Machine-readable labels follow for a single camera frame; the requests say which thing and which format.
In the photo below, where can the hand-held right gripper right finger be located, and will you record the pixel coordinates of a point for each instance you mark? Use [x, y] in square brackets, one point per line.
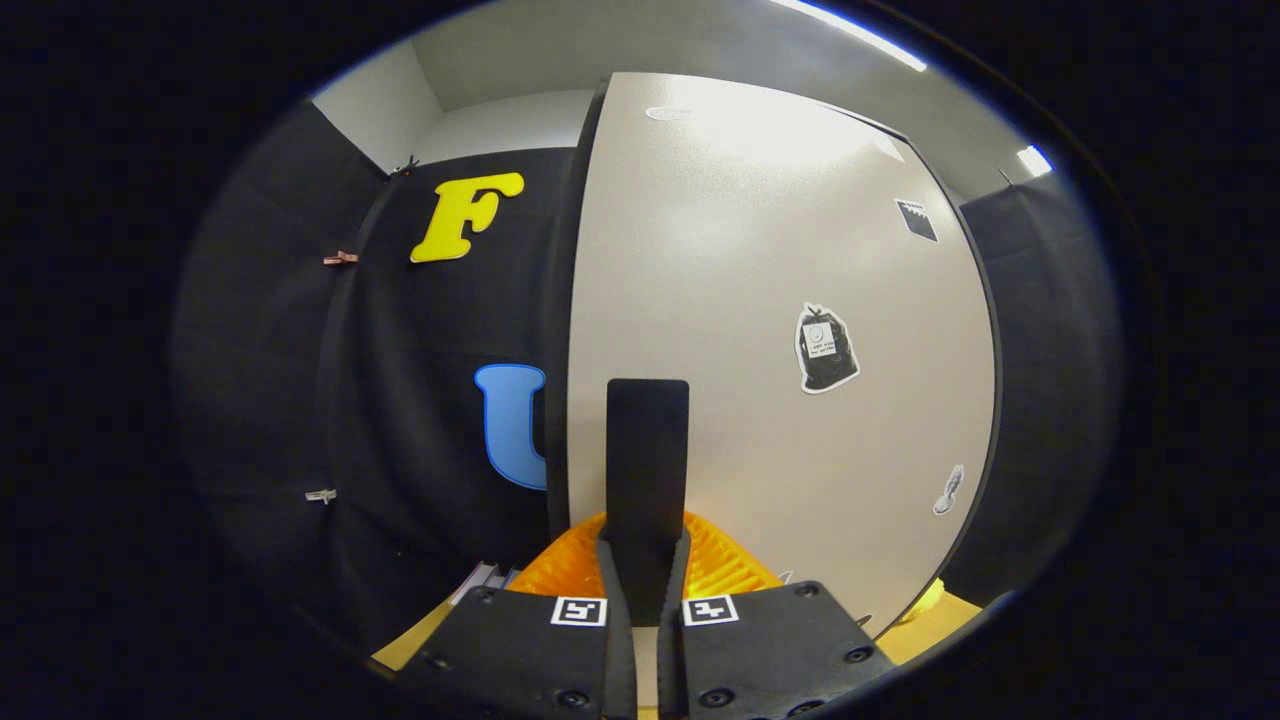
[672, 660]

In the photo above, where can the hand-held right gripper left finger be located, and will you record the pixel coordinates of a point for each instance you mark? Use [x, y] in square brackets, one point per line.
[620, 660]

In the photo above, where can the beige cabinet door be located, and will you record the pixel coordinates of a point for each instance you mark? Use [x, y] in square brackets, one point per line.
[750, 250]

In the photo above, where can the blue grey book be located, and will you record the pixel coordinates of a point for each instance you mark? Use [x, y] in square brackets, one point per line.
[510, 576]

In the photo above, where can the yellow round object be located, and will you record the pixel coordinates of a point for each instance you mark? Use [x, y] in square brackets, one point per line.
[925, 598]

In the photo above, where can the white clip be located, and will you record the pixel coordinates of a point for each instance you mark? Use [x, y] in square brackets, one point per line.
[320, 495]

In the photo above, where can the black backdrop cloth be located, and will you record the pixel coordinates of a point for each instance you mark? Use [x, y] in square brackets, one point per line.
[400, 350]

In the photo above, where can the red clip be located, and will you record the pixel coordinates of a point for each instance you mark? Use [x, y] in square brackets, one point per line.
[340, 258]

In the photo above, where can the black clip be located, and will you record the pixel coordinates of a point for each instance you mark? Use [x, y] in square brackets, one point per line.
[405, 167]

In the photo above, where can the small ceiling light panel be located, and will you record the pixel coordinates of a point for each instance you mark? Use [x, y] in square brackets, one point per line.
[1035, 160]

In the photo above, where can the long ceiling light panel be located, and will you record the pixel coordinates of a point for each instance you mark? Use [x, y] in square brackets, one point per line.
[850, 30]

